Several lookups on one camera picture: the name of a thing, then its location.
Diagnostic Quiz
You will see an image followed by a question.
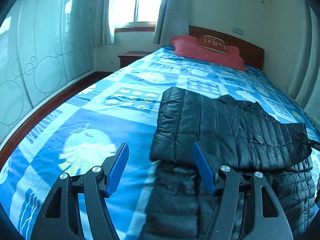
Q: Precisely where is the dark wooden headboard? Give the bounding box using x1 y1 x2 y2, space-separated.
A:
189 25 265 71

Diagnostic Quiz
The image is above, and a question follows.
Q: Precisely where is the wooden nightstand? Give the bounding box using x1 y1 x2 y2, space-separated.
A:
118 51 151 68

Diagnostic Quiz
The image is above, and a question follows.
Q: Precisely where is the white wardrobe with circles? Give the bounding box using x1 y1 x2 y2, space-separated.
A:
1 0 94 139

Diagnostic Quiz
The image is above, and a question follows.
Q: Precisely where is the grey curtain right of window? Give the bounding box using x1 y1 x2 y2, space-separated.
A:
153 0 190 46

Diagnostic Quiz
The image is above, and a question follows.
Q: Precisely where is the red pillow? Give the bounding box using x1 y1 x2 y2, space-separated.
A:
170 35 247 71

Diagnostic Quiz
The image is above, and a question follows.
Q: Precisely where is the bright window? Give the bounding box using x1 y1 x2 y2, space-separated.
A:
109 0 162 29

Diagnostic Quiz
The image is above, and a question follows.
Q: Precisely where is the grey curtain left of window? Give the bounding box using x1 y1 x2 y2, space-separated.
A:
91 0 116 48

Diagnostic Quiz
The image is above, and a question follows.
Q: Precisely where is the brown embroidered cushion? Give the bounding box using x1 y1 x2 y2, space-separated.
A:
197 35 229 55

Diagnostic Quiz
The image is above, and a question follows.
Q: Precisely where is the grey curtain of window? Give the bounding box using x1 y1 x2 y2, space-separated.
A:
91 0 116 48
153 0 190 46

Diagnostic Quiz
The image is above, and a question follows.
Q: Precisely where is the black puffer jacket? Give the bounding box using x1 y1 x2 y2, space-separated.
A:
139 87 316 239

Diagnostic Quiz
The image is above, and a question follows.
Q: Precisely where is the wall socket plate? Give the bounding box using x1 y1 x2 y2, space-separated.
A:
232 27 245 36

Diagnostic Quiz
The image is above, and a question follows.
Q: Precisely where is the blue patterned bed sheet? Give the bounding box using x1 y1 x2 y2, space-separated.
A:
1 47 319 239

